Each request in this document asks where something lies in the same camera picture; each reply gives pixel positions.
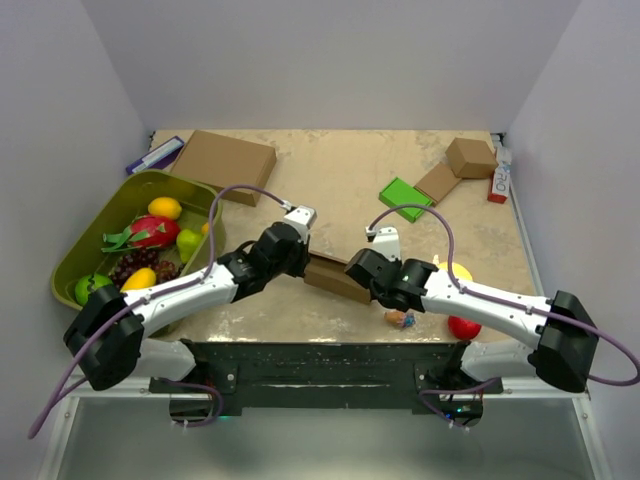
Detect black base frame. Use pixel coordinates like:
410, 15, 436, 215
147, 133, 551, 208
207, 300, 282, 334
150, 342, 503, 427

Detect large flat cardboard box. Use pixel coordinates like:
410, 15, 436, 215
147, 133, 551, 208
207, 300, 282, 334
171, 130, 277, 192

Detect small cardboard cube box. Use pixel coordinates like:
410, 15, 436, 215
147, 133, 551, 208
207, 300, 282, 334
445, 137, 498, 179

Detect green pear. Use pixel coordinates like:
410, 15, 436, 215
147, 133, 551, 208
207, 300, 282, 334
175, 229, 203, 264

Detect green round fruit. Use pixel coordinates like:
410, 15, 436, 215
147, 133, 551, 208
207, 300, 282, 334
74, 273, 113, 306

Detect yellow lemon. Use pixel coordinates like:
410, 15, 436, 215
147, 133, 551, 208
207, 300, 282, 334
147, 196, 182, 220

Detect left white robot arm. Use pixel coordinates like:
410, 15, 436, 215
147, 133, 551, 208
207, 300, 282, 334
64, 220, 311, 391

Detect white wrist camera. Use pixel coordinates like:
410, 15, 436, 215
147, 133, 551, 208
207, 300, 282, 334
283, 205, 317, 241
365, 226, 401, 261

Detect red apple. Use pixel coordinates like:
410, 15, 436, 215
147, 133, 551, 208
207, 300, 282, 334
447, 316, 482, 341

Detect brown cardboard box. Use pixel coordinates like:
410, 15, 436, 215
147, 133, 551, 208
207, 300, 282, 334
304, 251, 371, 304

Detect yellow mango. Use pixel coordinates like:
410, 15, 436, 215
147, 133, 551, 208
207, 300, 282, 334
120, 267, 156, 292

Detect red dragon fruit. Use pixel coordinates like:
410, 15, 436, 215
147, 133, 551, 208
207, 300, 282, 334
101, 215, 181, 253

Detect small colourful toy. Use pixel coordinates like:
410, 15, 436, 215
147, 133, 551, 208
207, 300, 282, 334
384, 311, 416, 329

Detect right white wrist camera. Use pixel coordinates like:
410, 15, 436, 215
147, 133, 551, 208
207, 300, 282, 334
365, 226, 401, 261

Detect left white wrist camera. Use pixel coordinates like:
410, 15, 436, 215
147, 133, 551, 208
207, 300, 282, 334
283, 205, 317, 241

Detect flat small cardboard box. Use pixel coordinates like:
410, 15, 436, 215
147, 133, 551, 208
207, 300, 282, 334
414, 162, 461, 205

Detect dark purple grapes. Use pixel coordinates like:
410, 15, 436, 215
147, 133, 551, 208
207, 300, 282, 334
108, 249, 183, 289

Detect red white box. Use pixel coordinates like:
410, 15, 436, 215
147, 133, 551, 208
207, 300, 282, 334
487, 146, 512, 204

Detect olive green plastic bin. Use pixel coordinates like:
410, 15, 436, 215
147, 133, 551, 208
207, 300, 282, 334
51, 170, 217, 311

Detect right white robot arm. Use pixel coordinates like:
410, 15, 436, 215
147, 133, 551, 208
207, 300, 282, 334
345, 248, 598, 393

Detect green flat box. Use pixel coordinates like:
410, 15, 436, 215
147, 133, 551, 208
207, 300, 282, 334
378, 177, 433, 223

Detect purple white box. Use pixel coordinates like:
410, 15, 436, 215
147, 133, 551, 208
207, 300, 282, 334
125, 136, 185, 176

